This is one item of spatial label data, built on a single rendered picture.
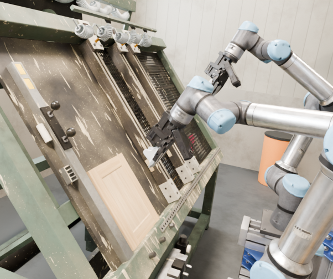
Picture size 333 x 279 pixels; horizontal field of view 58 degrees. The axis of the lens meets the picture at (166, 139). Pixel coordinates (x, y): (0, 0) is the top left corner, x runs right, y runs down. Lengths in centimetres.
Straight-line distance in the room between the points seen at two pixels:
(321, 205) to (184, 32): 475
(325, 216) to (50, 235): 84
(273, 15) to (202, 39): 112
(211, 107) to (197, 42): 438
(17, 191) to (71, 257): 29
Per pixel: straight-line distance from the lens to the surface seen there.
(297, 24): 510
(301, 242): 83
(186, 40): 531
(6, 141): 116
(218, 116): 88
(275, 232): 147
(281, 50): 125
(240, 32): 135
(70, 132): 121
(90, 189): 132
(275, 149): 458
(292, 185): 144
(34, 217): 116
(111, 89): 182
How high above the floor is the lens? 175
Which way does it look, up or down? 16 degrees down
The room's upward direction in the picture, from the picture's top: 6 degrees clockwise
